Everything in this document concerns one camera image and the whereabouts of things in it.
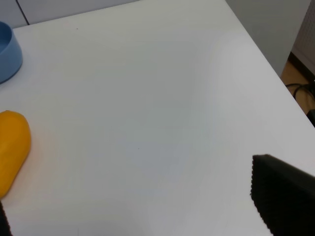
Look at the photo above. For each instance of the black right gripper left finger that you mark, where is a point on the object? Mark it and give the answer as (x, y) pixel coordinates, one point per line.
(4, 224)

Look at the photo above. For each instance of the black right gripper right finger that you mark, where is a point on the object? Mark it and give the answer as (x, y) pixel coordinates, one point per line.
(284, 196)

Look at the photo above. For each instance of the yellow mango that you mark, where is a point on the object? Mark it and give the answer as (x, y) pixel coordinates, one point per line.
(15, 145)

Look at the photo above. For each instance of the blue bowl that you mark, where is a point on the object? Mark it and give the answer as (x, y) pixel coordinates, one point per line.
(11, 57)

